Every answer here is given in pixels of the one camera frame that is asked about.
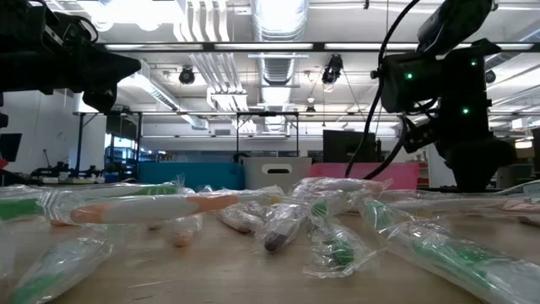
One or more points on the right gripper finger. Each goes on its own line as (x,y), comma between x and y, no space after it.
(468,177)
(491,177)

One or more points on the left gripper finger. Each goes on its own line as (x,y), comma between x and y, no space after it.
(111,69)

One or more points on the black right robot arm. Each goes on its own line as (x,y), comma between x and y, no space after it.
(455,21)

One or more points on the black ceiling spotlight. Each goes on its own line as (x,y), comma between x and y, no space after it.
(333,67)
(187,76)
(490,77)

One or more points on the pink plastic bin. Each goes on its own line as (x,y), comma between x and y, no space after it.
(396,175)

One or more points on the black workbench equipment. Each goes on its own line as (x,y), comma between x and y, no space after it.
(50,172)

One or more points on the red object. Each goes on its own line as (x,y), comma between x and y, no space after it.
(3,164)

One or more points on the white hanging light fixture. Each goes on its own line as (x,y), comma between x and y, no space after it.
(228,101)

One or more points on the teal plastic bin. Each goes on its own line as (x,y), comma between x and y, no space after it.
(190,175)

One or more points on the black monitor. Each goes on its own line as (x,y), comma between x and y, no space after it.
(337,145)

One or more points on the black overhead rig bar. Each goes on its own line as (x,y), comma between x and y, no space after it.
(320,46)

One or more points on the white plastic bin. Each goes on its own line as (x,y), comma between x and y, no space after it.
(257,177)

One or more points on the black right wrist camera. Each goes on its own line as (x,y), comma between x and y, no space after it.
(411,84)

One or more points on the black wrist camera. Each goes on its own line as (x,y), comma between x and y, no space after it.
(25,14)
(411,84)

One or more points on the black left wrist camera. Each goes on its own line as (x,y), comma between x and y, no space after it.
(25,14)

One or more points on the black horizontal ceiling rail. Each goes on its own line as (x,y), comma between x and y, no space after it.
(190,113)

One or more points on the dark wall monitor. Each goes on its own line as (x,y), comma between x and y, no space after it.
(10,148)

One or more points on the black metal stand frame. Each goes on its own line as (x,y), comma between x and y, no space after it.
(267,113)

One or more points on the silver ceiling duct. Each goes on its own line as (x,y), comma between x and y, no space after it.
(278,67)

